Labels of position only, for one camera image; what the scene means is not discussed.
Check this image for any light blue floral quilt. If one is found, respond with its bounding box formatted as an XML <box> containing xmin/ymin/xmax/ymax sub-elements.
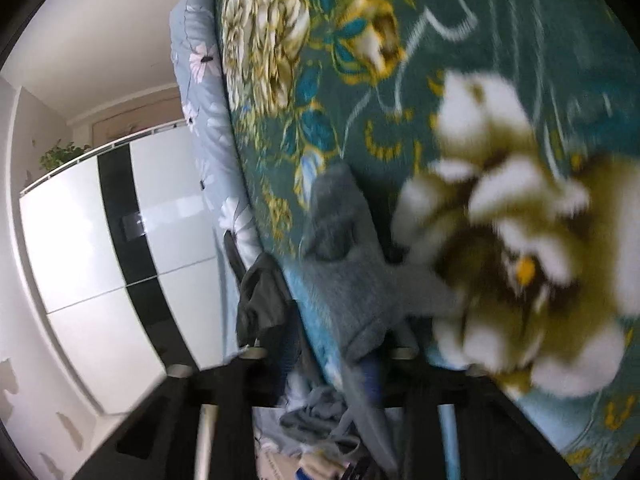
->
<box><xmin>168</xmin><ymin>0</ymin><xmax>264</xmax><ymax>261</ymax></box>

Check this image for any white black-striped wardrobe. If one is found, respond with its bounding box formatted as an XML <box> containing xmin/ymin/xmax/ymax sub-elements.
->
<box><xmin>20</xmin><ymin>126</ymin><xmax>224</xmax><ymax>415</ymax></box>

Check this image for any teal floral plush blanket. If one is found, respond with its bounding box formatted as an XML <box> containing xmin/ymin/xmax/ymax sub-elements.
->
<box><xmin>216</xmin><ymin>0</ymin><xmax>639</xmax><ymax>479</ymax></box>

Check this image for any grey sweatshirt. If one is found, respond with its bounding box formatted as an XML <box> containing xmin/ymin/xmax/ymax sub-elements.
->
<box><xmin>284</xmin><ymin>162</ymin><xmax>462</xmax><ymax>479</ymax></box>

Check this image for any green potted plant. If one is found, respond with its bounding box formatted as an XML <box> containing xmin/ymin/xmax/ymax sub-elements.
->
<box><xmin>39</xmin><ymin>139</ymin><xmax>91</xmax><ymax>172</ymax></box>

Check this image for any dark green-black garment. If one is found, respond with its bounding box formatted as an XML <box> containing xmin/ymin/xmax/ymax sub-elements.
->
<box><xmin>224</xmin><ymin>231</ymin><xmax>292</xmax><ymax>352</ymax></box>

